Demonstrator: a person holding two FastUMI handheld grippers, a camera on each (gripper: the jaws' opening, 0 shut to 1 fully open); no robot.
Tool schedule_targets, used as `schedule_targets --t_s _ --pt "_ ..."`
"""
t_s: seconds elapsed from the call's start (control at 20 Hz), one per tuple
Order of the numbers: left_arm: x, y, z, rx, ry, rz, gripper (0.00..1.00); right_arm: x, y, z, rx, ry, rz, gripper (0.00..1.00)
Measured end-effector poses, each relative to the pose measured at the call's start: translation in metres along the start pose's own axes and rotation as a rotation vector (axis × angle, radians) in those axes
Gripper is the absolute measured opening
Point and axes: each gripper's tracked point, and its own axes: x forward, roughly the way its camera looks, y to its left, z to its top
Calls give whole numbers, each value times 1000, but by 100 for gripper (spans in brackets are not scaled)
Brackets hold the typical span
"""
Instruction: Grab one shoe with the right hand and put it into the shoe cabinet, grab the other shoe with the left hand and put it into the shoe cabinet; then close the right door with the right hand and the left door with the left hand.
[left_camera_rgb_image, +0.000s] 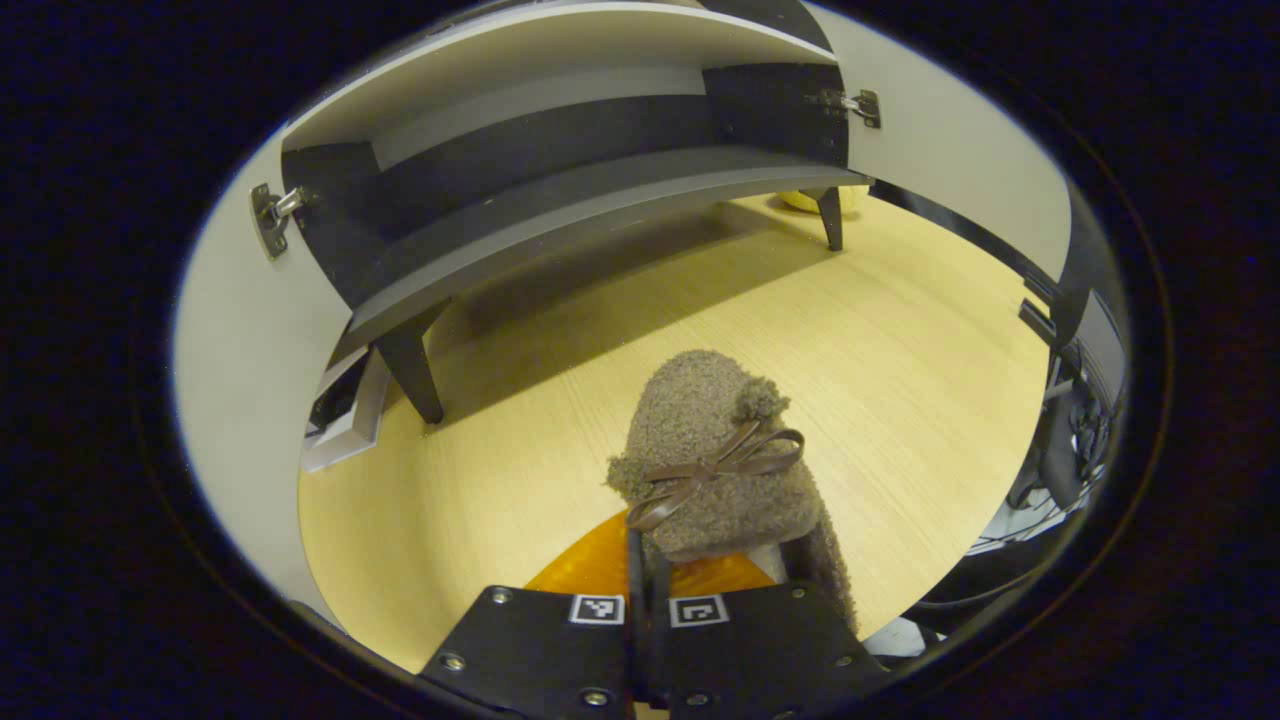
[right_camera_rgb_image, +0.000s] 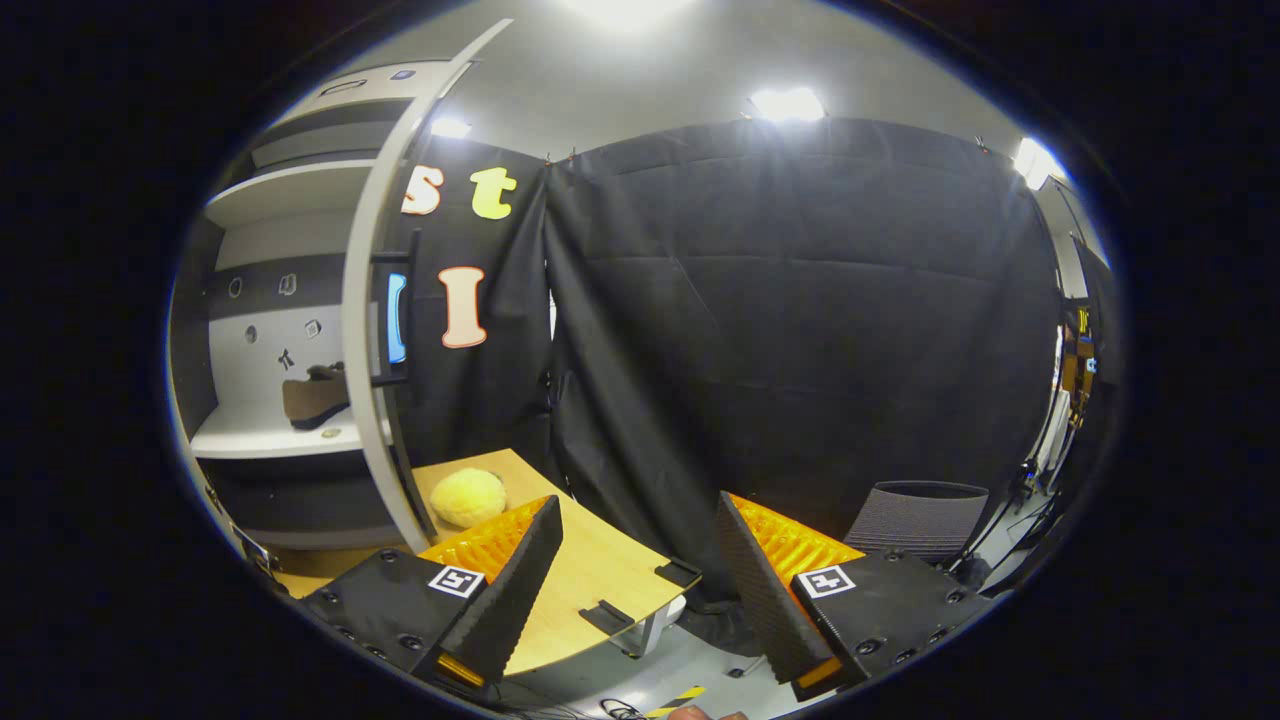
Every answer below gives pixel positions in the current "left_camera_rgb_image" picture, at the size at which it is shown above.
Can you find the white and grey shoe cabinet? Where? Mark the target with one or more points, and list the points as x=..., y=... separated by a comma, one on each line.
x=560, y=190

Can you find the brown fuzzy shoe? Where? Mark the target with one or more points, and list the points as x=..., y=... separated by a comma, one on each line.
x=710, y=450

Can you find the metal door hinge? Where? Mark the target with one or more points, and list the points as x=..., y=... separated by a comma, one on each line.
x=850, y=105
x=272, y=215

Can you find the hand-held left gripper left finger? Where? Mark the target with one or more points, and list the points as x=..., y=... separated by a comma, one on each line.
x=540, y=650

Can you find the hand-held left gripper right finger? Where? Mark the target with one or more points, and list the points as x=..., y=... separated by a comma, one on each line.
x=760, y=650

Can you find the white floor box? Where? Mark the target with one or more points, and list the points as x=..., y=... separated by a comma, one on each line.
x=352, y=430

